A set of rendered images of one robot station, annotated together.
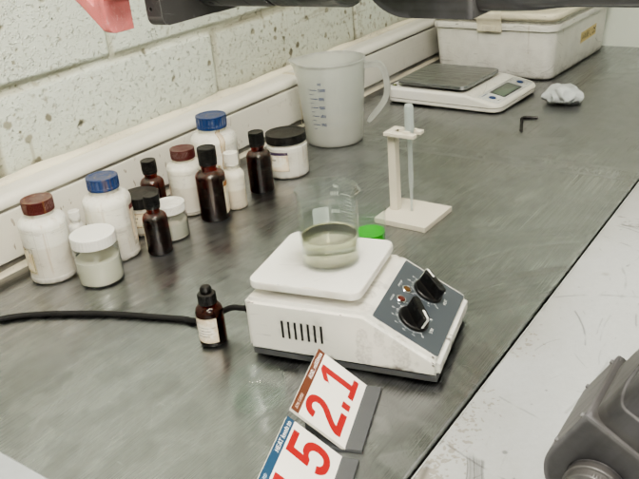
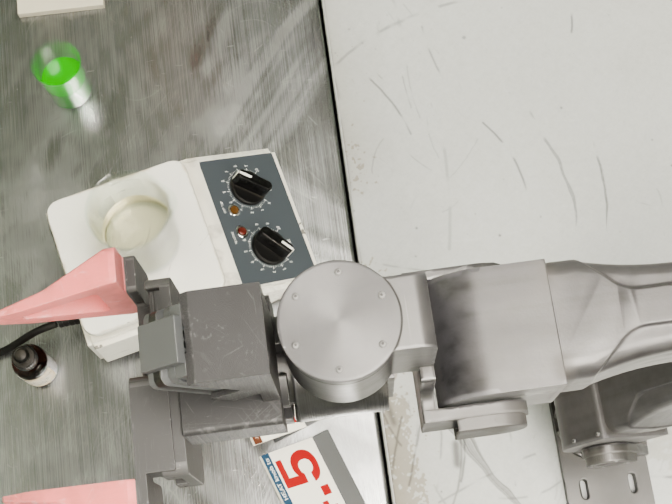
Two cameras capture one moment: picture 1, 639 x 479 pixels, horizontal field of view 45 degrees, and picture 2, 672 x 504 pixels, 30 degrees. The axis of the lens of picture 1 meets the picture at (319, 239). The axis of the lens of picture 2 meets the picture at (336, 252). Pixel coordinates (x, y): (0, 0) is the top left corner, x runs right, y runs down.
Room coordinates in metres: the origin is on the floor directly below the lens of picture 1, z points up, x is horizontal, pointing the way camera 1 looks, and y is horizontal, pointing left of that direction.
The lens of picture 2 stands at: (0.37, 0.07, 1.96)
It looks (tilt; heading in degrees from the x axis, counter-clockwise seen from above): 74 degrees down; 319
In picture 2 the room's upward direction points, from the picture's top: 4 degrees counter-clockwise
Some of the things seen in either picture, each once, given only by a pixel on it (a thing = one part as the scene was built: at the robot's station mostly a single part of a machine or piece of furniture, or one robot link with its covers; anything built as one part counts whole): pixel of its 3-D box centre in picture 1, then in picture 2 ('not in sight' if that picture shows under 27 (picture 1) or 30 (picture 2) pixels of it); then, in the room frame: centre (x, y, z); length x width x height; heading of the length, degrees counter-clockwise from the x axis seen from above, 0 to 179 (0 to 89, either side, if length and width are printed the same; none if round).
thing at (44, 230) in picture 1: (46, 237); not in sight; (0.90, 0.35, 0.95); 0.06 x 0.06 x 0.11
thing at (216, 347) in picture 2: not in sight; (208, 357); (0.51, 0.04, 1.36); 0.07 x 0.06 x 0.11; 143
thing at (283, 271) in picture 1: (323, 263); (135, 246); (0.70, 0.00, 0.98); 0.12 x 0.12 x 0.01; 66
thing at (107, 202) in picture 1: (109, 215); not in sight; (0.95, 0.28, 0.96); 0.06 x 0.06 x 0.11
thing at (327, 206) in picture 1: (331, 226); (140, 225); (0.70, -0.01, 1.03); 0.07 x 0.06 x 0.08; 56
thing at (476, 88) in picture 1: (461, 86); not in sight; (1.56, -0.32, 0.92); 0.26 x 0.19 x 0.05; 50
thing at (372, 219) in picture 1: (369, 230); (63, 76); (0.88, -0.07, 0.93); 0.04 x 0.04 x 0.06
